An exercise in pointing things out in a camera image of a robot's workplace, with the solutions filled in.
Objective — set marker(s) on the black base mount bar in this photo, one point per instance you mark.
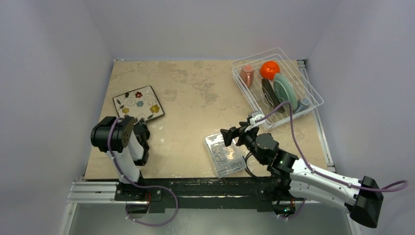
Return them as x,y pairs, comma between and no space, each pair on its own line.
242,193

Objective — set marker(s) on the orange cup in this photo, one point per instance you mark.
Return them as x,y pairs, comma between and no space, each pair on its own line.
269,69

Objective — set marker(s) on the teal square plate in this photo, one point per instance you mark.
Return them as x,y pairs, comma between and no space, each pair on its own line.
269,93

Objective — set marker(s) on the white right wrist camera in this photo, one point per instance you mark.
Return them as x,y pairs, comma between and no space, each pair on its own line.
255,119

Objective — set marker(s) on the white wire dish rack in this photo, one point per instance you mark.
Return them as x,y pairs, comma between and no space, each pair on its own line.
294,71

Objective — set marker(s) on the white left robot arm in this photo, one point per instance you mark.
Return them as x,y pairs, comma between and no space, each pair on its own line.
125,141

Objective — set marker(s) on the clear plastic screw box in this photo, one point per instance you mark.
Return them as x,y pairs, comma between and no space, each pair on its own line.
226,160

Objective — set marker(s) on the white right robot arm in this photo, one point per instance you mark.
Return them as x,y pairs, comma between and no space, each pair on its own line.
361,198

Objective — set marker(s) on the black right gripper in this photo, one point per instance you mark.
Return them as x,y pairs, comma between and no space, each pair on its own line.
236,133

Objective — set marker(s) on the pink floral mug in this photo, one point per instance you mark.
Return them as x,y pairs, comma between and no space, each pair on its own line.
247,75

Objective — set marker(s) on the grey coffee mug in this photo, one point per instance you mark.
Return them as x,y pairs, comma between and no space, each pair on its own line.
302,105

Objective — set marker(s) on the square white floral plate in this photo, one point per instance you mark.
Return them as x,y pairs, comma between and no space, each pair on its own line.
139,103

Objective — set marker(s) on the light blue flower plate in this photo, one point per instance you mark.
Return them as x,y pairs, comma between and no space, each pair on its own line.
284,90

